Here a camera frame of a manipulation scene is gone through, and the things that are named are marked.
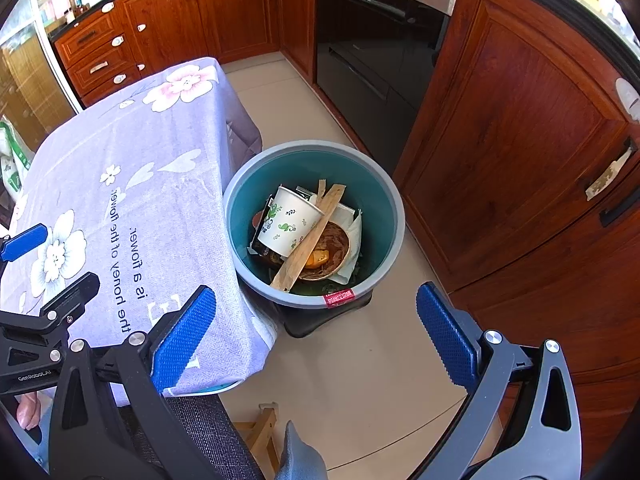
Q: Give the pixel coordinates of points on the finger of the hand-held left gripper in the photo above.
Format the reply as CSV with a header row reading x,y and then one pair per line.
x,y
75,295
25,242

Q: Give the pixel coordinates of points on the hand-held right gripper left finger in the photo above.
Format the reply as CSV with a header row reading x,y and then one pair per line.
x,y
185,340

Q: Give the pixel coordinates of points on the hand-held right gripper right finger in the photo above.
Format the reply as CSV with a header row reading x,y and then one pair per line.
x,y
445,335

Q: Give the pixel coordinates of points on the brown wooden bowl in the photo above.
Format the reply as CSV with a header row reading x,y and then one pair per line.
x,y
337,245

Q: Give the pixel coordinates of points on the brown paper sleeve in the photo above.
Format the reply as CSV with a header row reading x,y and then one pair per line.
x,y
305,255

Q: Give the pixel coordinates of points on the orange peel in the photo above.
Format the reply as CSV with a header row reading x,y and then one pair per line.
x,y
317,257

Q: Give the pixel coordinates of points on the white paper cup green print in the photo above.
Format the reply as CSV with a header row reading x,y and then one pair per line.
x,y
290,220

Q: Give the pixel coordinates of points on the person's left hand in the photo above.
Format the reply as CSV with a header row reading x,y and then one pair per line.
x,y
27,410

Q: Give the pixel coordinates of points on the green white plastic bag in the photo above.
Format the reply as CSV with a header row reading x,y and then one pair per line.
x,y
12,160

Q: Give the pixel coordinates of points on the grey fabric chair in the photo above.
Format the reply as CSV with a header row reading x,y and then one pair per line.
x,y
210,435

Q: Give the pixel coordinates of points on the purple floral tablecloth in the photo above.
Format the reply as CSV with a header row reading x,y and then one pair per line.
x,y
125,160

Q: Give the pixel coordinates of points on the glass sliding door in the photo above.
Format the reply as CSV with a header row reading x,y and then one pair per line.
x,y
30,75

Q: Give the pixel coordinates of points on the wooden kitchen cabinets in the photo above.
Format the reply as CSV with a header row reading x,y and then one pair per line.
x,y
525,135

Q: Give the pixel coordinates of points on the built-in black oven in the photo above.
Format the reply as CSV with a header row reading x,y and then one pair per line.
x,y
370,60

